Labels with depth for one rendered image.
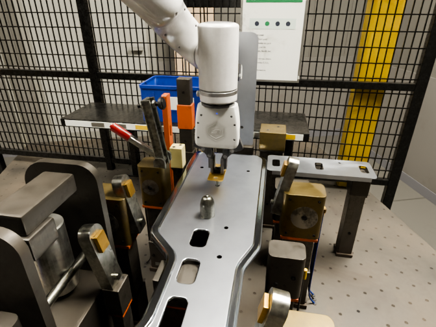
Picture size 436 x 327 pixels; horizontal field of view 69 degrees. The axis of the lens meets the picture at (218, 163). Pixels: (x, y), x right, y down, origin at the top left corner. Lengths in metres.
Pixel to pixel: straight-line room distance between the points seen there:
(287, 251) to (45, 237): 0.41
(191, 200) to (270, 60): 0.68
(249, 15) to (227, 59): 0.58
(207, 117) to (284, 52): 0.60
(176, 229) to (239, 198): 0.18
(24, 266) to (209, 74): 0.46
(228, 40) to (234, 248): 0.40
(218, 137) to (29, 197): 0.40
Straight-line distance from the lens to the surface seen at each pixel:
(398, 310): 1.02
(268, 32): 1.23
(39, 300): 0.47
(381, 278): 1.08
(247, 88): 0.97
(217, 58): 0.66
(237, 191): 0.78
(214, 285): 0.55
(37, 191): 0.49
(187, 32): 0.74
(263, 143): 0.99
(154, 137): 0.77
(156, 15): 0.62
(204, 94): 0.68
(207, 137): 0.72
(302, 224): 0.74
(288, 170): 0.68
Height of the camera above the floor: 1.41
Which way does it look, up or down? 27 degrees down
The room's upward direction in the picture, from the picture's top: straight up
